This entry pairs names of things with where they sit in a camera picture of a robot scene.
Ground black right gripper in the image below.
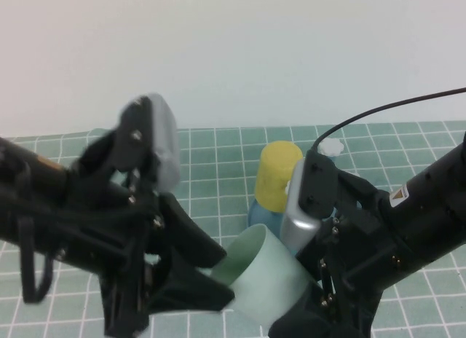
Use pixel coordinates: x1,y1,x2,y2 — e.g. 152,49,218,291
267,170,401,338

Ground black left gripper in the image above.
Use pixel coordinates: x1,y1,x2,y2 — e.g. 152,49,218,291
65,130,237,337

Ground pale green plastic cup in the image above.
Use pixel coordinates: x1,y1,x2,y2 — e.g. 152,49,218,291
210,223,317,330

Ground blue cup stand flower pegs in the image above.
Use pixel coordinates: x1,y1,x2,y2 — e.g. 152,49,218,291
248,136,361,254

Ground yellow plastic cup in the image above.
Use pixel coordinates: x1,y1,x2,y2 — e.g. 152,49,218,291
254,141,304,213

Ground green checked tablecloth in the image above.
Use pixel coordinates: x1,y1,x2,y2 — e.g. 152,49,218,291
0,121,466,338

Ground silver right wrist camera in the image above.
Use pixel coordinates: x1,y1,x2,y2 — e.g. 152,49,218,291
279,150,340,250

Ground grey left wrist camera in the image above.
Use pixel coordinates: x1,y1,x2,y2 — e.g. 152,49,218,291
119,93,181,193

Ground black left camera cable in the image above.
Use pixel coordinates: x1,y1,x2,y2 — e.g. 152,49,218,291
20,206,55,304

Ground black camera cable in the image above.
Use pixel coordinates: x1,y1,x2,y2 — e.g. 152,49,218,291
313,86,466,155
20,206,55,304

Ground black right camera cable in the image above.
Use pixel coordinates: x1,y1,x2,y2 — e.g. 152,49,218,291
313,86,466,155

